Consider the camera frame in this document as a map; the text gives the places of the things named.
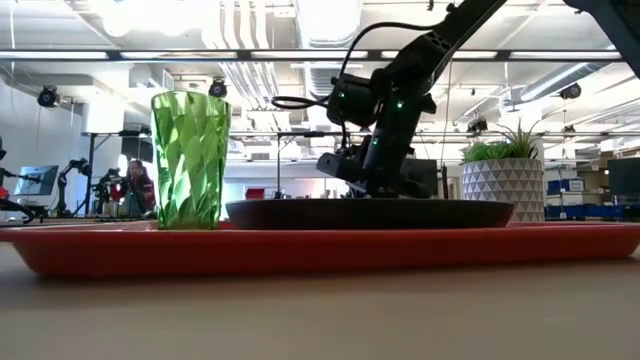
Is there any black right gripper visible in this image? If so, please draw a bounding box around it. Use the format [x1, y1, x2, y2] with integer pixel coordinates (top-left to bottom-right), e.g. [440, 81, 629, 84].
[355, 123, 432, 200]

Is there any black round plate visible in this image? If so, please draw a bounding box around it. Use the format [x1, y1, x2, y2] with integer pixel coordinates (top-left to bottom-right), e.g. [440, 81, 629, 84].
[225, 198, 515, 232]

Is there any red plastic tray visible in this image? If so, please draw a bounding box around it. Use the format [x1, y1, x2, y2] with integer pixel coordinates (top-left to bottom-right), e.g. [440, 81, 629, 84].
[0, 219, 640, 280]

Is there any green faceted plastic cup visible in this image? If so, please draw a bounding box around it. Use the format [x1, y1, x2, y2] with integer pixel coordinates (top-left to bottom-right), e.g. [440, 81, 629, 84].
[150, 90, 233, 231]

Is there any black computer monitor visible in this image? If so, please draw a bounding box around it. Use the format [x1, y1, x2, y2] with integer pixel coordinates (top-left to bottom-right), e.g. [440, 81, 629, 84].
[403, 158, 440, 197]
[607, 157, 640, 197]

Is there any succulent in white patterned pot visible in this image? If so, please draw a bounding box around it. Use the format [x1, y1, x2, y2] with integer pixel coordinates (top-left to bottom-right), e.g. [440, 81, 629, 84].
[460, 117, 547, 224]

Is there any blue storage bin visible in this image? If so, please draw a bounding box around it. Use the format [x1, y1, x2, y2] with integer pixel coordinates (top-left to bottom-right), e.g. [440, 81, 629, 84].
[547, 178, 586, 195]

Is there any row of blue storage bins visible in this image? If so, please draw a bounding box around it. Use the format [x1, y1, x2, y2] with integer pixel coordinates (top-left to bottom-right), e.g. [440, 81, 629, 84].
[544, 203, 625, 220]

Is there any person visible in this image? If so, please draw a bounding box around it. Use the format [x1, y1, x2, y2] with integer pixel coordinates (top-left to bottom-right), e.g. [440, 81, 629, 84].
[124, 158, 158, 219]

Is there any computer monitor with lit screen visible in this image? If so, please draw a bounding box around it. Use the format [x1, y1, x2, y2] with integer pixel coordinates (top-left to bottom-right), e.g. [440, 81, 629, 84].
[13, 164, 60, 197]

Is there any black metal stand frame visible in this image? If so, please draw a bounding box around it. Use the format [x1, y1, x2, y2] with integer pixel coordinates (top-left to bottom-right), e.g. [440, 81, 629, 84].
[276, 130, 351, 200]
[82, 130, 154, 217]

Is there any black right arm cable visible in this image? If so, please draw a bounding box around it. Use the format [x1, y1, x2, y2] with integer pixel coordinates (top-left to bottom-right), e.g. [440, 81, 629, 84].
[271, 20, 451, 151]

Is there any black overhead frame beam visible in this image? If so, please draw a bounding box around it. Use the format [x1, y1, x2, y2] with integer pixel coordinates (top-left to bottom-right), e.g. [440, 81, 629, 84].
[0, 48, 640, 63]

